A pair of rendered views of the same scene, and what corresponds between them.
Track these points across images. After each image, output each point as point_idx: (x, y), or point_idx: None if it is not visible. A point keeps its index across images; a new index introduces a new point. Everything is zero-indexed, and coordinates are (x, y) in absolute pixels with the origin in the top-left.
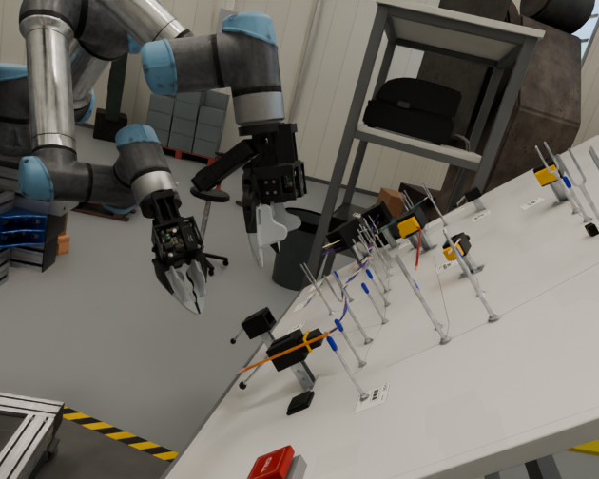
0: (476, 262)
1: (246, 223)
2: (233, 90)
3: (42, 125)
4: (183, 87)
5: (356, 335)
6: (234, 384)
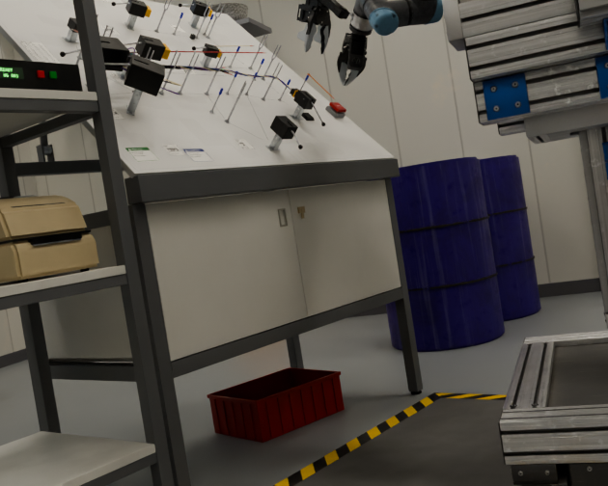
0: (192, 62)
1: (329, 33)
2: None
3: None
4: None
5: (257, 104)
6: (310, 162)
